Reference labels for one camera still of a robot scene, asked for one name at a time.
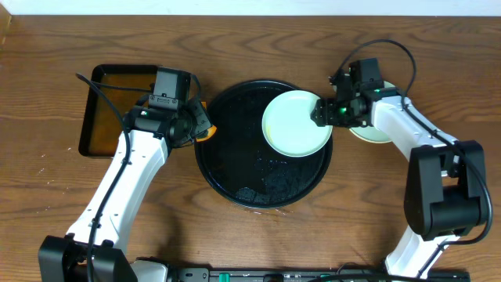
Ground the orange green sponge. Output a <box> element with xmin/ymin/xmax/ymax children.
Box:
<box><xmin>193</xmin><ymin>100</ymin><xmax>217</xmax><ymax>142</ymax></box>

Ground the light blue plate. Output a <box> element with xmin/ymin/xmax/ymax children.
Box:
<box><xmin>261</xmin><ymin>90</ymin><xmax>333</xmax><ymax>157</ymax></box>
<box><xmin>348</xmin><ymin>80</ymin><xmax>397</xmax><ymax>144</ymax></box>

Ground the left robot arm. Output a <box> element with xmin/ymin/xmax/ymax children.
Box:
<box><xmin>38</xmin><ymin>67</ymin><xmax>214</xmax><ymax>281</ymax></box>

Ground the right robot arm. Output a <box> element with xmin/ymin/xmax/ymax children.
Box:
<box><xmin>311</xmin><ymin>58</ymin><xmax>493</xmax><ymax>280</ymax></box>

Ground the black rectangular water tray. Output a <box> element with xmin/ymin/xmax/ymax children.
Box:
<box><xmin>78</xmin><ymin>64</ymin><xmax>157</xmax><ymax>157</ymax></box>

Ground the round black tray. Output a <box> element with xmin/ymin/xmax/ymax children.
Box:
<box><xmin>194</xmin><ymin>79</ymin><xmax>333</xmax><ymax>208</ymax></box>

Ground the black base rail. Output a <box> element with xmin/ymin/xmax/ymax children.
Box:
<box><xmin>168</xmin><ymin>266</ymin><xmax>471</xmax><ymax>282</ymax></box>

